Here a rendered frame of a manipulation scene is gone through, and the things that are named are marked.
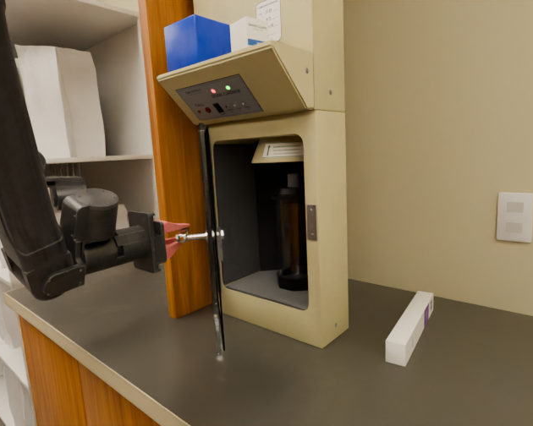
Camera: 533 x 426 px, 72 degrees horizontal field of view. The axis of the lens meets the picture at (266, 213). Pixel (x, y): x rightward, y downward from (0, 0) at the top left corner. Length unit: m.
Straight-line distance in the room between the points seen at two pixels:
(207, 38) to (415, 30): 0.56
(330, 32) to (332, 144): 0.21
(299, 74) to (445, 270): 0.67
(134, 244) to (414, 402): 0.50
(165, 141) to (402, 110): 0.62
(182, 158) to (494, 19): 0.78
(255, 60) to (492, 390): 0.66
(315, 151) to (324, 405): 0.43
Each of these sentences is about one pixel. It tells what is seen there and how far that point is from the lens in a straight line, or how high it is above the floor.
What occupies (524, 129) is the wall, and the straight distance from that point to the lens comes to 1.02.
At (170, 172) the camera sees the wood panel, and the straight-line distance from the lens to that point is 0.91.
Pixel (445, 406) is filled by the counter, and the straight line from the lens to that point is 0.69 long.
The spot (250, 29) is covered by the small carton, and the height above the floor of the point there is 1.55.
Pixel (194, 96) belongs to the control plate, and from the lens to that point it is 0.81.
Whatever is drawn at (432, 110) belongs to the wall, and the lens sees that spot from 1.06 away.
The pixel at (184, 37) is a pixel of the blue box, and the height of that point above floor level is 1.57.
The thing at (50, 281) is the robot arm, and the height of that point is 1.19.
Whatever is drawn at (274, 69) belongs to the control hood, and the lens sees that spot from 0.65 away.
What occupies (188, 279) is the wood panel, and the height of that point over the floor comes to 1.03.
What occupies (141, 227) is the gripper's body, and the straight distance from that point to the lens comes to 0.64.
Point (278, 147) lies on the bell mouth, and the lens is 0.78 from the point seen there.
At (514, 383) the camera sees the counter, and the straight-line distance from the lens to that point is 0.79.
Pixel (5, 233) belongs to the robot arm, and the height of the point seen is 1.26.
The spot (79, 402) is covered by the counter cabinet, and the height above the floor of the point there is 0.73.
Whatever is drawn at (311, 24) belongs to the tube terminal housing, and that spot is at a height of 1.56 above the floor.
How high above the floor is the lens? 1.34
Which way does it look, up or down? 9 degrees down
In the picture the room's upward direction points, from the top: 3 degrees counter-clockwise
